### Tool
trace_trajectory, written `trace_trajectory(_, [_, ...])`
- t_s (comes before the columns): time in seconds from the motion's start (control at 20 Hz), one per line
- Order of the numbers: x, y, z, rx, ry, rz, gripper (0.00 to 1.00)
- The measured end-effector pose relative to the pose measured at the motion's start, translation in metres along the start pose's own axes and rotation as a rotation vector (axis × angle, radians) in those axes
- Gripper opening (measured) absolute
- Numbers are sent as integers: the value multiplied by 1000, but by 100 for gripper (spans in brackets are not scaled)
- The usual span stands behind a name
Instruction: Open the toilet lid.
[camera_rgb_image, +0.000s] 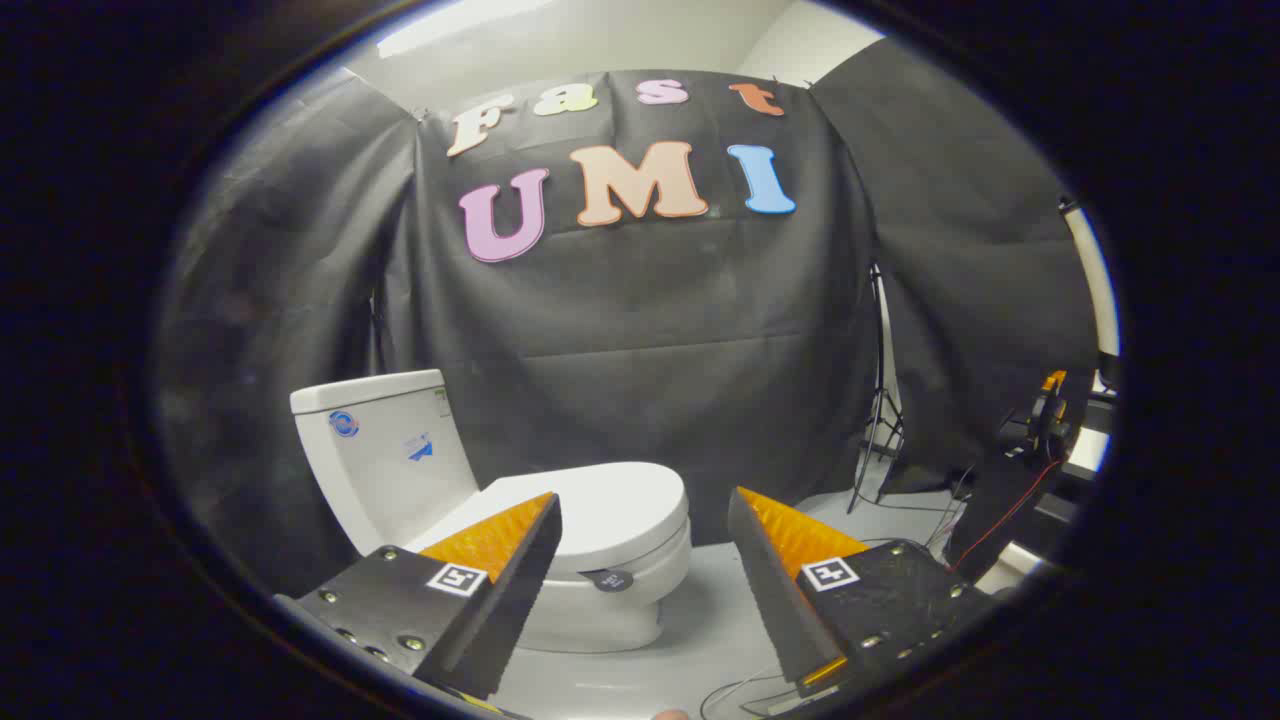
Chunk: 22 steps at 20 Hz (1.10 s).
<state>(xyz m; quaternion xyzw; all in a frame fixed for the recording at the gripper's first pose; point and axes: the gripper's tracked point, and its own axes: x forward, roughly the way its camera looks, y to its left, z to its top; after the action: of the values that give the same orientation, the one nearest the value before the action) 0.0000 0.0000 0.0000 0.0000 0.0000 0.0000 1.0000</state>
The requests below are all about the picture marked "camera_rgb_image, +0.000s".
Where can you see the black and orange device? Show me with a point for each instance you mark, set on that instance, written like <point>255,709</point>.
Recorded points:
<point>1050,415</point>

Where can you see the white light panel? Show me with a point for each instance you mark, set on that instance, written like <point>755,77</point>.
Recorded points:
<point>1096,280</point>

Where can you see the black light stand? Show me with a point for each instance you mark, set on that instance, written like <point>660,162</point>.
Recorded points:
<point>880,400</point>

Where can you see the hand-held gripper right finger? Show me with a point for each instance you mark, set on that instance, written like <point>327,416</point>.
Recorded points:
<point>775,585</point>

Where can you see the white toilet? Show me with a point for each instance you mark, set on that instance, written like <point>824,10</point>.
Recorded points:
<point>385,470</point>

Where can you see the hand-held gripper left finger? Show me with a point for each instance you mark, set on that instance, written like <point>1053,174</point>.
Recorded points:
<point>520,575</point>

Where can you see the black backdrop cloth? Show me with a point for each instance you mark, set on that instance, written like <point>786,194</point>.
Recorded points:
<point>650,330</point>

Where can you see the white toilet lid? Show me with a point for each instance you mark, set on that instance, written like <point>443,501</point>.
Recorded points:
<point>620,510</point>

